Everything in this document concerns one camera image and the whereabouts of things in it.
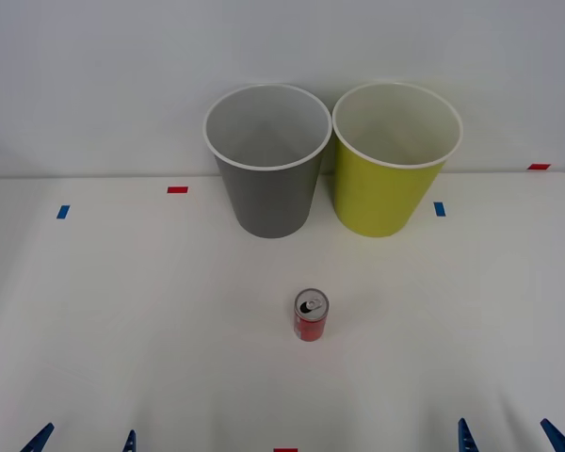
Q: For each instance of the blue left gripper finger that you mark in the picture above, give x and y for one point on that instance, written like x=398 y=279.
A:
x=40 y=439
x=130 y=442

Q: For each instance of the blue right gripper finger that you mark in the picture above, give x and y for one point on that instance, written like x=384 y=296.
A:
x=465 y=440
x=560 y=440

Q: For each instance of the red drink can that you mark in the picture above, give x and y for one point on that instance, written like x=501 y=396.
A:
x=310 y=325

